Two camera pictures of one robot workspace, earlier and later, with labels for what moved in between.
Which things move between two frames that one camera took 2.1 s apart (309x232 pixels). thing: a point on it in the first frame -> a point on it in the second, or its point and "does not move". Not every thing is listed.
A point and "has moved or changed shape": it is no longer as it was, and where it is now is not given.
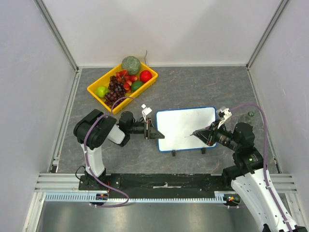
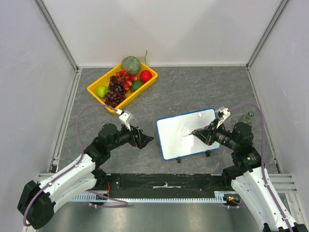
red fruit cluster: x=123 y=76 does not move
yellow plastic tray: x=104 y=80 does not move
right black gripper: x=212 y=134 does not move
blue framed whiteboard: x=177 y=125 has moved or changed shape
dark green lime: x=135 y=85 does not move
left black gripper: x=150 y=131 -> x=142 y=139
